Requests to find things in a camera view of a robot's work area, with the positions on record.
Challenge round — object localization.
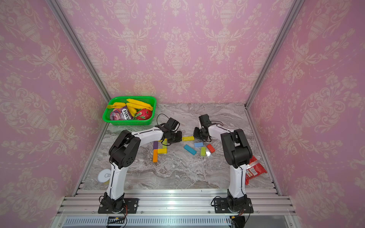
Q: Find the purple block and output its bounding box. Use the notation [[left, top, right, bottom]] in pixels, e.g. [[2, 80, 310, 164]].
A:
[[153, 141, 159, 150]]

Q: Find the orange block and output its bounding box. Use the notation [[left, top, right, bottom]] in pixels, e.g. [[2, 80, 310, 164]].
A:
[[153, 149, 158, 162]]

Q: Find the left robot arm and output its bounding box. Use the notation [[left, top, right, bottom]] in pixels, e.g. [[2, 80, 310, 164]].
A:
[[98, 126, 182, 214]]

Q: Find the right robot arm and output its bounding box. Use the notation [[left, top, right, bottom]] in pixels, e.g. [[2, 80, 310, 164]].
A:
[[193, 124, 253, 213]]

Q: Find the light blue block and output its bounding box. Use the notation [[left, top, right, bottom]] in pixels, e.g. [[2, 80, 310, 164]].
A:
[[194, 142, 204, 148]]

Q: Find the teal block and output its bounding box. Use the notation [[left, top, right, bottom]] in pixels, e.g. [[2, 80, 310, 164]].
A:
[[184, 144, 197, 155]]

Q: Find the red block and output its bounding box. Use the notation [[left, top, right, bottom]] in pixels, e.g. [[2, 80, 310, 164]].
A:
[[206, 144, 215, 153]]

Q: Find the red dragon fruit toy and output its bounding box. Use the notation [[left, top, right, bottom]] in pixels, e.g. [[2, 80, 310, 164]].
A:
[[134, 109, 153, 121]]

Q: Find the yellow banana bunch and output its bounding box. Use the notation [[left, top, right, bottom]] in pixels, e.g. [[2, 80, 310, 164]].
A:
[[107, 99, 153, 117]]

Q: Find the purple snack packet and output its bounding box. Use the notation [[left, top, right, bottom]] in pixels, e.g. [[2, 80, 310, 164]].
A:
[[110, 106, 133, 121]]

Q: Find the green plastic basket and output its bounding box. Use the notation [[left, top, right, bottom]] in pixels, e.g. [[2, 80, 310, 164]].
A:
[[102, 96, 157, 126]]

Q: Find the red snack bag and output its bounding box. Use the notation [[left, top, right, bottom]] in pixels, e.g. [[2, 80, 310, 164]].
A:
[[245, 156, 267, 185]]

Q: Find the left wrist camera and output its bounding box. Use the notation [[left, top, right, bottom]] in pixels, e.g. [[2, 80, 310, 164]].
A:
[[164, 118, 180, 132]]

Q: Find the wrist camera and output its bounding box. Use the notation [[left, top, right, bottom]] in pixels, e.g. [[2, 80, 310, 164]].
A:
[[199, 114, 212, 128], [164, 118, 180, 132]]

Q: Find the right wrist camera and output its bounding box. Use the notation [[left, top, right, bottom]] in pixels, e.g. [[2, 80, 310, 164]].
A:
[[199, 114, 212, 128]]

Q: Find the aluminium mounting rail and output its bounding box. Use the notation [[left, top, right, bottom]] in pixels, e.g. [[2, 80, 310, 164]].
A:
[[52, 188, 299, 228]]

